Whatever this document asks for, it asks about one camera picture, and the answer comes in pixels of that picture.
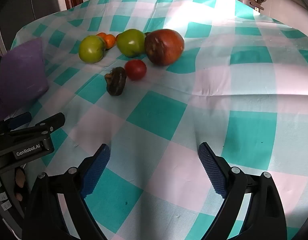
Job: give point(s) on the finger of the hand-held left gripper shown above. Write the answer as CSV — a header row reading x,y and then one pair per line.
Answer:
x,y
20,118
49,123

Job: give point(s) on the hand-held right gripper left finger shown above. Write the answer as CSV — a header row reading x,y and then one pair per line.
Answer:
x,y
96,172

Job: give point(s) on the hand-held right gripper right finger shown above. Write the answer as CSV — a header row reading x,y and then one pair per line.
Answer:
x,y
213,172

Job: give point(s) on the purple box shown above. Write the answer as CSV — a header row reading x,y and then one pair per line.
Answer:
x,y
21,75

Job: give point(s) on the red tomato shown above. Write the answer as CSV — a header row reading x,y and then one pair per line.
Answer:
x,y
135,70

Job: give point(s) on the person's left hand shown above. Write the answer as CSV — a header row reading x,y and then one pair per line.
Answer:
x,y
19,177

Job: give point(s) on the teal checkered tablecloth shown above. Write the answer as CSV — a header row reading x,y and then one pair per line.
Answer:
x,y
156,112

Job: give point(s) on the grey refrigerator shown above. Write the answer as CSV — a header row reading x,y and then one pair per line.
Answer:
x,y
31,0

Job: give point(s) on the large red-brown pomegranate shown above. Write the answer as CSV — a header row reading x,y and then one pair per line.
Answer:
x,y
164,47

